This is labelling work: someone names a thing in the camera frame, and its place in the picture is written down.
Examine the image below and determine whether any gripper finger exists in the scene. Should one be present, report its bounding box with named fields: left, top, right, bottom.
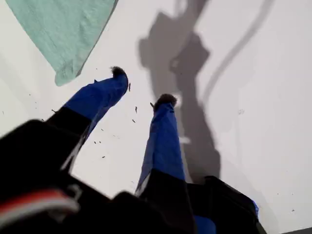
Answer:
left=134, top=94, right=197, bottom=234
left=46, top=66, right=129, bottom=173

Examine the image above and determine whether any pale green T-shirt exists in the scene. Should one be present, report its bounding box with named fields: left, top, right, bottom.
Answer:
left=4, top=0, right=119, bottom=86

